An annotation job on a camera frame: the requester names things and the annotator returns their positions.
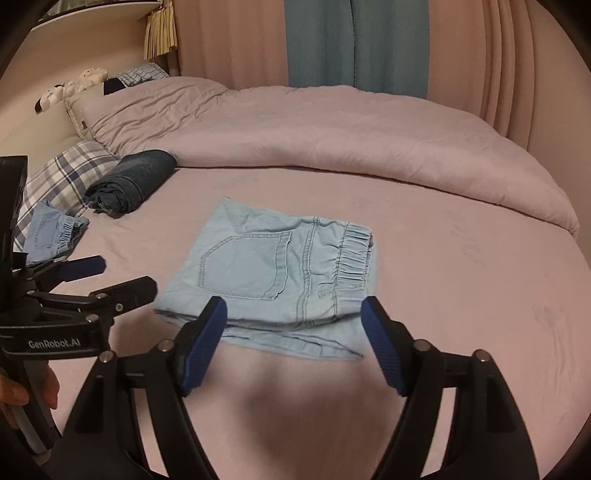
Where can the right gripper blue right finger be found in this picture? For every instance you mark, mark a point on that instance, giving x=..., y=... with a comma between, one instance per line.
x=488, y=438

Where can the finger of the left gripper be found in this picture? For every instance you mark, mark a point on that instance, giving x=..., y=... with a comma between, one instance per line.
x=68, y=270
x=113, y=301

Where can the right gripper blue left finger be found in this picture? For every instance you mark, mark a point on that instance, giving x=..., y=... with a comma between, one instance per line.
x=101, y=439

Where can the light blue strawberry pants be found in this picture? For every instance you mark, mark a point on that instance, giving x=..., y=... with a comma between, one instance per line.
x=292, y=285

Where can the person's left hand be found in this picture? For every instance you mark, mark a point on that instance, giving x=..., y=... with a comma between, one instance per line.
x=12, y=394

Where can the small light blue shorts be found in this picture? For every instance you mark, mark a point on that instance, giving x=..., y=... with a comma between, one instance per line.
x=52, y=235

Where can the plaid pillow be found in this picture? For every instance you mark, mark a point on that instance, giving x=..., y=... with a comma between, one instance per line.
x=134, y=76
x=63, y=182

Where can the folded dark blue jeans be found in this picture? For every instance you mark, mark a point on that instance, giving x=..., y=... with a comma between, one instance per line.
x=130, y=183

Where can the white plush toy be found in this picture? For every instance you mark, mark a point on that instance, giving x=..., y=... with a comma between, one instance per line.
x=86, y=80

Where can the pink duvet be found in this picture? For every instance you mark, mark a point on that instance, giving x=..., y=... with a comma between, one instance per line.
x=203, y=124

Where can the teal curtain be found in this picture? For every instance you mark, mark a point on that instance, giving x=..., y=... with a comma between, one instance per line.
x=380, y=46

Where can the pink curtain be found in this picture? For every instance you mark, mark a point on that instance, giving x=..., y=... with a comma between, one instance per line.
x=481, y=54

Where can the white wall shelf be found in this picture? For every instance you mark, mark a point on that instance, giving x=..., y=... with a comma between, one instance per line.
x=96, y=15

